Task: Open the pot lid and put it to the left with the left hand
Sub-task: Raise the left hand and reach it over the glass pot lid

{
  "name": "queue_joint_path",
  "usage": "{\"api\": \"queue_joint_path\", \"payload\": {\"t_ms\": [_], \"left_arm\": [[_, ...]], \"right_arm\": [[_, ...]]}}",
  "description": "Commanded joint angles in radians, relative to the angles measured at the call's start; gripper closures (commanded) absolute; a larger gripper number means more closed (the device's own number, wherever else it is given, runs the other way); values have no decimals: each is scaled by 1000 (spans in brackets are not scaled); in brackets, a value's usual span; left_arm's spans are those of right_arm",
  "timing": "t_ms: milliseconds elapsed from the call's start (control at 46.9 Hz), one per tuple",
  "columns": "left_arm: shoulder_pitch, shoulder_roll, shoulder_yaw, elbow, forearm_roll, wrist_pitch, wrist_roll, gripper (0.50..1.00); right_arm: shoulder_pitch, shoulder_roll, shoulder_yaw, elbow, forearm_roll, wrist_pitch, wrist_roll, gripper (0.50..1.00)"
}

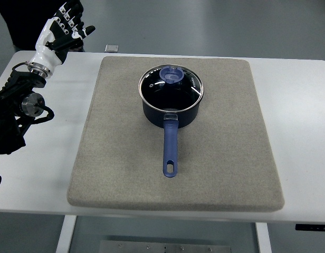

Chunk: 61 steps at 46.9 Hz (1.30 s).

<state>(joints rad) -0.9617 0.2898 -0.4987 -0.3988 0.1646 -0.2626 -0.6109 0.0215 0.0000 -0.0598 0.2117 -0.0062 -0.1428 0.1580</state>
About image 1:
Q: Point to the beige felt mat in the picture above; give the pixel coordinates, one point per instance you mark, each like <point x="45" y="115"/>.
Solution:
<point x="221" y="161"/>

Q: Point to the white table leg left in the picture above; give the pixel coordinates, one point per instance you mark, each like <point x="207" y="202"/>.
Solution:
<point x="66" y="234"/>

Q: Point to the small grey floor plate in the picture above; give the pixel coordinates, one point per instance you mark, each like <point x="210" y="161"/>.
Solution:
<point x="111" y="48"/>

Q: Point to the white table leg right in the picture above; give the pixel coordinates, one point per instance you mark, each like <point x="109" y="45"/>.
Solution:
<point x="263" y="239"/>

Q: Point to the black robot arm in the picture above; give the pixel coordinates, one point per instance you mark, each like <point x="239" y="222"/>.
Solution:
<point x="21" y="107"/>

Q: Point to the black table control panel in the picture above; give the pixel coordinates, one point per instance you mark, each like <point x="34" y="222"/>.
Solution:
<point x="310" y="227"/>

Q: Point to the glass pot lid blue knob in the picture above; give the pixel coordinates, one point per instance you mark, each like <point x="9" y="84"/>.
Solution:
<point x="171" y="88"/>

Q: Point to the white table leg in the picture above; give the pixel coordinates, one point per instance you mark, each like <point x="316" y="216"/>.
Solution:
<point x="66" y="234"/>
<point x="263" y="239"/>

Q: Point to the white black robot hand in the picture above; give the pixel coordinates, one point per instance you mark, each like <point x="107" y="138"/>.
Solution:
<point x="61" y="33"/>

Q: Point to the dark blue saucepan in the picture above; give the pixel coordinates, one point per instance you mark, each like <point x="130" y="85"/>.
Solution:
<point x="171" y="116"/>

